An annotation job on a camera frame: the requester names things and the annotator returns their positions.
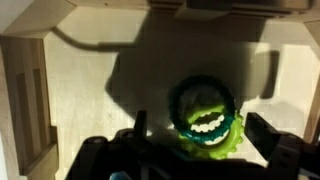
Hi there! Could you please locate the lime green toothed ring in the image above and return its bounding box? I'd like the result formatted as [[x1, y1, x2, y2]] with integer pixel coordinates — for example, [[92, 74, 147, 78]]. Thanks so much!
[[178, 104, 245, 161]]

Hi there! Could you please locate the light wooden slatted tray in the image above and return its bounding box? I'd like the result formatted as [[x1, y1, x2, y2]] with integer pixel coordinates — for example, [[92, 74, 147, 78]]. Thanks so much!
[[0, 0, 320, 180]]

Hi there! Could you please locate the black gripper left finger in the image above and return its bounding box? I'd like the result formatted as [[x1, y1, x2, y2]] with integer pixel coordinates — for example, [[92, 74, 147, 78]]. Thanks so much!
[[132, 110, 149, 138]]

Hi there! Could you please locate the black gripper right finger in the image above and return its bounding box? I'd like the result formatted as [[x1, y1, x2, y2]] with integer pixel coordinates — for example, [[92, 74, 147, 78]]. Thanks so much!
[[244, 112, 303, 162]]

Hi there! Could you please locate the dark green ring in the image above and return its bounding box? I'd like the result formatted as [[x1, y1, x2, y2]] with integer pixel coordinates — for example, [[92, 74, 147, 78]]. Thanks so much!
[[167, 74, 237, 145]]

